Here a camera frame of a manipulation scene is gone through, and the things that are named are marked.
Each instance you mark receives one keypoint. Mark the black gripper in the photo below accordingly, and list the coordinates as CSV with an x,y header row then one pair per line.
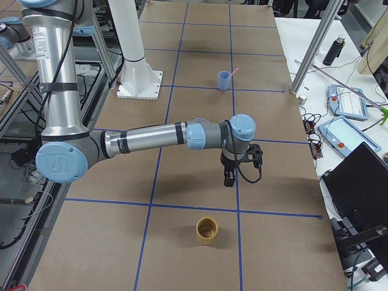
x,y
228,166

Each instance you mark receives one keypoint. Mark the tan wooden cup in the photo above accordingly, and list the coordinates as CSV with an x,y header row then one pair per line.
x,y
206,230

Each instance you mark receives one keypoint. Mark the blue plastic cup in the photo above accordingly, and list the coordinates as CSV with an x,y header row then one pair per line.
x,y
224,80

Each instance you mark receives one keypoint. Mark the black water bottle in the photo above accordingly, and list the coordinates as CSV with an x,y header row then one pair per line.
x,y
334,50

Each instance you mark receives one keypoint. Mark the upper blue teach pendant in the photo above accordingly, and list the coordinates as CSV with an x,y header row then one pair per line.
x,y
344,102

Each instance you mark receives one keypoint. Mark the white camera mast column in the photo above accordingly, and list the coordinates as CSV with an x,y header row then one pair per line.
x,y
138,79

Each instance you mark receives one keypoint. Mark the pink chopstick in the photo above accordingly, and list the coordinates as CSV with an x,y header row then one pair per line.
x,y
232,73

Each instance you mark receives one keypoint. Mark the reacher grabber tool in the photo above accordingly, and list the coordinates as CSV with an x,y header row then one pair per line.
x,y
361,95

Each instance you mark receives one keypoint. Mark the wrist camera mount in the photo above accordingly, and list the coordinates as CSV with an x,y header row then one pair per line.
x,y
254,154

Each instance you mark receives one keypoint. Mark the lower blue teach pendant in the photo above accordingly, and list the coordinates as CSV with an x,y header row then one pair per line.
x,y
344,136

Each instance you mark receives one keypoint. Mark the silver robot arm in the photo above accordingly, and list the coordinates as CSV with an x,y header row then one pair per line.
x,y
14,33
69,148

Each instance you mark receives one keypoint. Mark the aluminium frame post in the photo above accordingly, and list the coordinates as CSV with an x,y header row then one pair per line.
x,y
323,27

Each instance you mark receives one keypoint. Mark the small metal cylinder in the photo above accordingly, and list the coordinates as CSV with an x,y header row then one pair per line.
x,y
302,99

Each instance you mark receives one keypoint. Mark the blue teach pendant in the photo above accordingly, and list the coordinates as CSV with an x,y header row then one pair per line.
x,y
344,102
344,136

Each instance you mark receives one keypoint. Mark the black power strip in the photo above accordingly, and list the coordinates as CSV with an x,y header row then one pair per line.
x,y
314,140

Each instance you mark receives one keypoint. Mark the wooden board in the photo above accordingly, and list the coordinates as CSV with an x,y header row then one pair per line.
x,y
375,12

